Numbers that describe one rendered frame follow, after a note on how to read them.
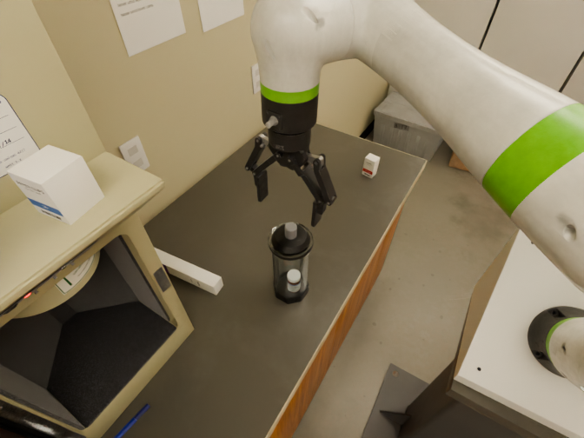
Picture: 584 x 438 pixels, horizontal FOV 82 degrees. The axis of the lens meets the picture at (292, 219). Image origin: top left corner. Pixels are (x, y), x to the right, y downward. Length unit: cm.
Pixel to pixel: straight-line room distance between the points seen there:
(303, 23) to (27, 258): 41
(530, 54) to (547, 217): 279
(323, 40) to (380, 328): 171
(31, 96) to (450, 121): 45
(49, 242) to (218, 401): 58
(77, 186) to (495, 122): 43
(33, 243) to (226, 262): 69
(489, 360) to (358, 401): 103
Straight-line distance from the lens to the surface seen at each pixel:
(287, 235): 77
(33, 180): 41
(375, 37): 51
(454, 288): 230
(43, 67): 48
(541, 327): 91
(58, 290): 63
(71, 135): 51
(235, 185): 129
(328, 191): 62
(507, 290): 92
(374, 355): 195
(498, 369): 94
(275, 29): 48
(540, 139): 38
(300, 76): 51
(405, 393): 191
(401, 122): 299
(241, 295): 98
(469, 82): 42
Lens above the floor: 179
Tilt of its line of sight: 48 degrees down
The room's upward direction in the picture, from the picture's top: straight up
